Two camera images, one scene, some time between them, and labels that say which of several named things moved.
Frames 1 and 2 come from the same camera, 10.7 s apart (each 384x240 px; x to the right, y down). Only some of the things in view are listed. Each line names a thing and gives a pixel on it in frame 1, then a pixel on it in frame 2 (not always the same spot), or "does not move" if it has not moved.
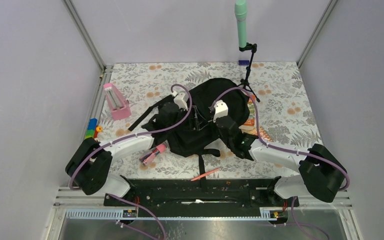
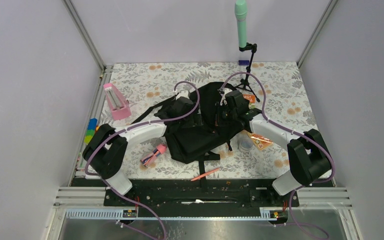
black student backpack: (191, 132) does not move
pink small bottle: (147, 159) does not move
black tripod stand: (244, 83) does not move
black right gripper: (216, 120) to (227, 123)
